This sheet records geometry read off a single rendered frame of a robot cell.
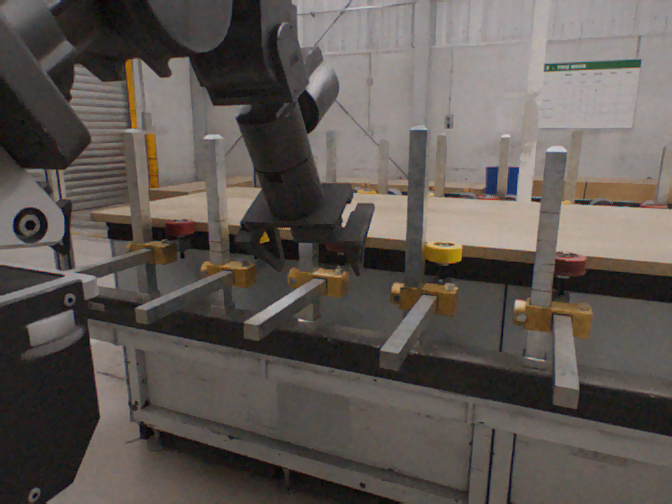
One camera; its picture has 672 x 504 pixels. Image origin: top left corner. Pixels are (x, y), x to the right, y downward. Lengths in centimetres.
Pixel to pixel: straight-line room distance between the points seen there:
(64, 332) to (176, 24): 24
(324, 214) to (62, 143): 30
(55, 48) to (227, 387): 155
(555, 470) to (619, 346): 39
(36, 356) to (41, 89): 23
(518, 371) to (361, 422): 63
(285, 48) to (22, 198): 23
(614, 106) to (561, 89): 75
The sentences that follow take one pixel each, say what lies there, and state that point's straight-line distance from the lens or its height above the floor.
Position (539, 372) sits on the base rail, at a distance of 105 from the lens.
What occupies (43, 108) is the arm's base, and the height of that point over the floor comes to 116.
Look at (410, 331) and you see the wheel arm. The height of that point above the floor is 83.
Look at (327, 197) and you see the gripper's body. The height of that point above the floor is 109.
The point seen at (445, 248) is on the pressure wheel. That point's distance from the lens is 109.
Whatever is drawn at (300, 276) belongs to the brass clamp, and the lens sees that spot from 112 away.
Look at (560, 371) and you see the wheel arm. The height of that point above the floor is 82.
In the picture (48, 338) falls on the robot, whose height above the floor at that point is 101.
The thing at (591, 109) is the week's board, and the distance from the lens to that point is 812.
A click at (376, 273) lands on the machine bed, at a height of 79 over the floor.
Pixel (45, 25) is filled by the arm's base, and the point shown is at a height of 120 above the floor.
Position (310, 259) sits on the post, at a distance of 111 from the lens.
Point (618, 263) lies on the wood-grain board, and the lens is 116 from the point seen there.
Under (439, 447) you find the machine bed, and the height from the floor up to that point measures 29.
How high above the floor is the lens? 116
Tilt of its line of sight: 14 degrees down
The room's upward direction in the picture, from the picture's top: straight up
